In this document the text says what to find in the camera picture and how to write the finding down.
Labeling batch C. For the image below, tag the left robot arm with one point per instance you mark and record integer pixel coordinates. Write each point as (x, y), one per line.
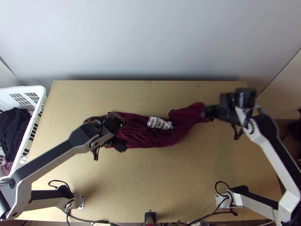
(47, 160)

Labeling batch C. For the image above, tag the white laundry basket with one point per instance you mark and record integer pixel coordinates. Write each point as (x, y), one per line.
(35, 94)

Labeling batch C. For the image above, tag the heap of clothes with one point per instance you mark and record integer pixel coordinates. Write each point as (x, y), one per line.
(14, 131)

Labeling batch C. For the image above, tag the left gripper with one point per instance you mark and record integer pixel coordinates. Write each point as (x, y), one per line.
(120, 146)

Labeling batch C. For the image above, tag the maroon t-shirt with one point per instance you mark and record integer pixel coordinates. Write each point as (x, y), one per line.
(145, 139)

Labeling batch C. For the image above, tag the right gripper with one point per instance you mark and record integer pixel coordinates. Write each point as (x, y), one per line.
(227, 109)

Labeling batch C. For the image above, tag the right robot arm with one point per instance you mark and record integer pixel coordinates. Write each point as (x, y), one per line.
(270, 136)

